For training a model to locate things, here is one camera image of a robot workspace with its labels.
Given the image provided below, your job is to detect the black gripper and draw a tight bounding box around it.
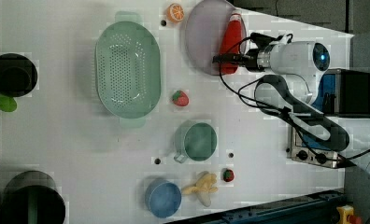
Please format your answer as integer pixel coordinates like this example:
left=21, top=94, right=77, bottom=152
left=212, top=33, right=275, bottom=72

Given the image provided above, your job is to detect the red plush ketchup bottle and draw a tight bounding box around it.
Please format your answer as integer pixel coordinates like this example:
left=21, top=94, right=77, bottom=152
left=220, top=11, right=242, bottom=75

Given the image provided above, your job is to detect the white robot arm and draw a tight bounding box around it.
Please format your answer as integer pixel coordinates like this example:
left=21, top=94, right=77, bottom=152
left=212, top=33, right=370, bottom=175

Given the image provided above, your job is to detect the grey round plate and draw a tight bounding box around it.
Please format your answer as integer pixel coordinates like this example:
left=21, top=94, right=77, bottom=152
left=184, top=0, right=241, bottom=76

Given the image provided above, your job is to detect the large red strawberry toy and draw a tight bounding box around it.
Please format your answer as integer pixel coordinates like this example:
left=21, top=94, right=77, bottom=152
left=172, top=91, right=190, bottom=107

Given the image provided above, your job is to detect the orange slice toy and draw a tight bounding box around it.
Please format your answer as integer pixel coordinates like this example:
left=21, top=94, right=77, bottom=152
left=166, top=3, right=184, bottom=23

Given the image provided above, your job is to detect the green mug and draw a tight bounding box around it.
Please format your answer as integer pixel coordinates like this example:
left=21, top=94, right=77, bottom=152
left=174, top=120, right=218, bottom=163

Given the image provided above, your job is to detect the green colander basket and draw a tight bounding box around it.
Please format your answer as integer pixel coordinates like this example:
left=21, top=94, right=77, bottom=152
left=94, top=11, right=161, bottom=128

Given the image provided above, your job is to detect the small dark strawberry toy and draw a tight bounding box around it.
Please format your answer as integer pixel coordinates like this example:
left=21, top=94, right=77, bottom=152
left=222, top=169, right=235, bottom=182

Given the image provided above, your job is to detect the peeled banana toy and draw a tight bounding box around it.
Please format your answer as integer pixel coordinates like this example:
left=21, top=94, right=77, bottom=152
left=181, top=173, right=218, bottom=207

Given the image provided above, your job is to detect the blue bowl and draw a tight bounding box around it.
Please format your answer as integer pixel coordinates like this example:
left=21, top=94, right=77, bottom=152
left=144, top=178, right=182, bottom=218

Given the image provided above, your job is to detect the yellow red clamp tool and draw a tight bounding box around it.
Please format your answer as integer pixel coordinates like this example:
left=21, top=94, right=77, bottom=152
left=336, top=205, right=363, bottom=224

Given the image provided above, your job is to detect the black cylinder cup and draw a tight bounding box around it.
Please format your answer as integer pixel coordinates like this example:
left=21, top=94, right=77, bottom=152
left=0, top=53, right=38, bottom=97

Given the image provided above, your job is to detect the green spatula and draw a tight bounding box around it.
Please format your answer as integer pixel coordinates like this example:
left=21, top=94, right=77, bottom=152
left=0, top=94, right=18, bottom=112

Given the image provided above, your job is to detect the large black cylinder bin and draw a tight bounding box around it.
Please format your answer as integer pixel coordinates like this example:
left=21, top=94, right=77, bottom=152
left=0, top=171, right=66, bottom=224

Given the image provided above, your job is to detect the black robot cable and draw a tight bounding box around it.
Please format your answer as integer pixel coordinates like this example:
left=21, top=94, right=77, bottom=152
left=218, top=33, right=370, bottom=166

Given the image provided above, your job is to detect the blue metal rail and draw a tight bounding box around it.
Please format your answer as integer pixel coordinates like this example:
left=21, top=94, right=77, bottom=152
left=167, top=190, right=347, bottom=224

